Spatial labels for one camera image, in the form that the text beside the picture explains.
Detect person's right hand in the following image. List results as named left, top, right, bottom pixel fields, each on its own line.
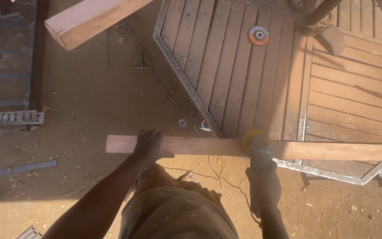
left=245, top=160, right=282, bottom=213

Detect person's left hand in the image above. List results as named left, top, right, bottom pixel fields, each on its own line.
left=133, top=129, right=175, bottom=164

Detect angle grinder with yellow disc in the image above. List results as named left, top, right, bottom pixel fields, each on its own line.
left=242, top=129, right=274, bottom=171

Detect long wooden plank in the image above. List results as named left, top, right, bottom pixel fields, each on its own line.
left=105, top=134, right=382, bottom=162

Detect person's khaki trousers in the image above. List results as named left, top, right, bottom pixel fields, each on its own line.
left=118, top=163, right=240, bottom=239

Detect small metal t-shaped tool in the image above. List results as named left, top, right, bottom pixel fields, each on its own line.
left=134, top=52, right=151, bottom=70

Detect grey metal bar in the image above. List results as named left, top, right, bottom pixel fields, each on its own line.
left=0, top=160, right=57, bottom=180

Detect thick wooden beam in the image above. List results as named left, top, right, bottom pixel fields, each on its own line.
left=44, top=0, right=154, bottom=51

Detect ornamental metal strip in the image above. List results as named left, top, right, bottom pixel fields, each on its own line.
left=0, top=110, right=45, bottom=126

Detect orange flap sanding disc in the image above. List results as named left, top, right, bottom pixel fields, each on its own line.
left=248, top=26, right=270, bottom=46

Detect round disc on panel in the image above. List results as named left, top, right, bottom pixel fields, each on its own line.
left=289, top=0, right=308, bottom=12

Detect wood slat metal frame panel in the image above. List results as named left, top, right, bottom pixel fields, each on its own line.
left=153, top=0, right=382, bottom=186

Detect metal gate frame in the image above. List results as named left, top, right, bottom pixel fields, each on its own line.
left=0, top=0, right=50, bottom=133

